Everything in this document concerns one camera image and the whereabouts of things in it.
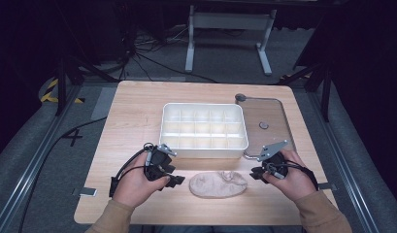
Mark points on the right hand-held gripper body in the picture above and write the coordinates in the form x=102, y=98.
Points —
x=275, y=161

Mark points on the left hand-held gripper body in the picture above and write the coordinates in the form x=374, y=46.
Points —
x=158, y=160

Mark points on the beige sock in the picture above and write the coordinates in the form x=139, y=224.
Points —
x=215, y=186

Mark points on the person's right hand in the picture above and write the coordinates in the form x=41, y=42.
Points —
x=296, y=183

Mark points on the person's left hand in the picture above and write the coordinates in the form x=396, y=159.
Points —
x=134, y=186

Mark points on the clear plastic box lid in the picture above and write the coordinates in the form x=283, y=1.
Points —
x=267, y=113

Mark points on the white compartment storage box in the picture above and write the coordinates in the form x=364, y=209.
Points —
x=202, y=129

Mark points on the grey tape strip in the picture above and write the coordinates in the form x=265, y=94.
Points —
x=327, y=186
x=86, y=192

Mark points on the black metal stand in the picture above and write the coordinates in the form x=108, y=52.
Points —
x=325, y=93
x=61, y=87

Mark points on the yellow black hazard tape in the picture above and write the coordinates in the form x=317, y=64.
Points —
x=49, y=95

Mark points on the aluminium floor rail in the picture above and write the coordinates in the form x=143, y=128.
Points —
x=345, y=155
x=27, y=174

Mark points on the grey metal desk frame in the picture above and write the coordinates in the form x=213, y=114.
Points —
x=230, y=22

